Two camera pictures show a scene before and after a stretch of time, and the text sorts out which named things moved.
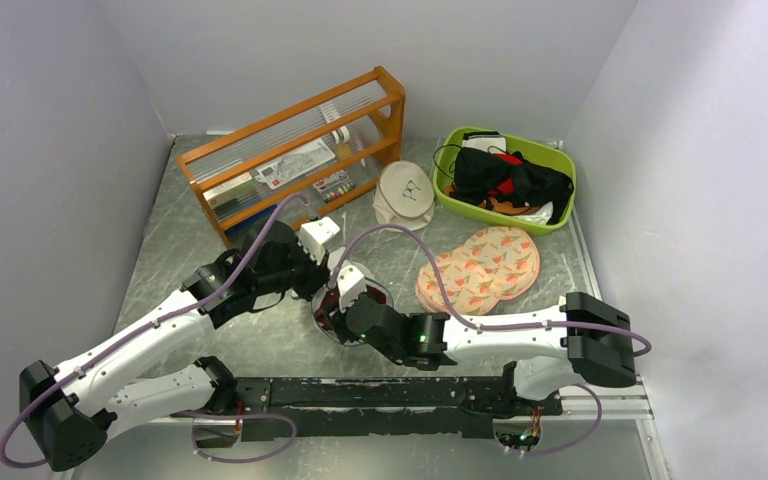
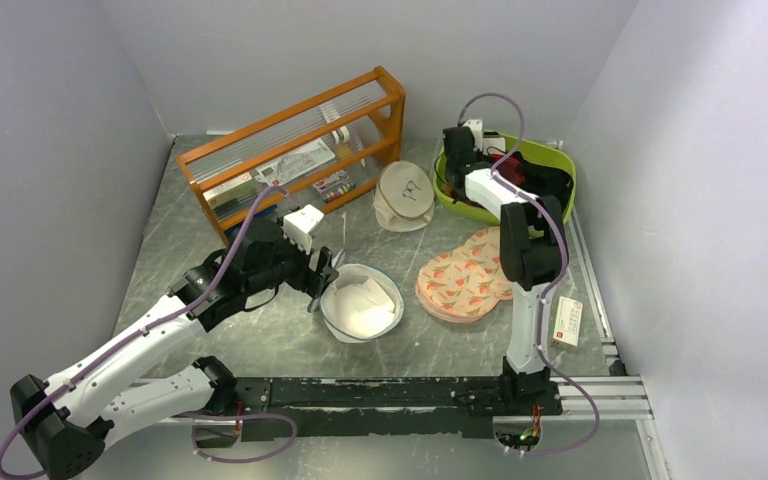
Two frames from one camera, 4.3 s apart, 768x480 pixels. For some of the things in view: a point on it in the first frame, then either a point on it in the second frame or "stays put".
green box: x=233 y=196 stays put
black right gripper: x=351 y=336 to x=480 y=156
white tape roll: x=345 y=134 stays put
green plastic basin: x=556 y=156 stays put
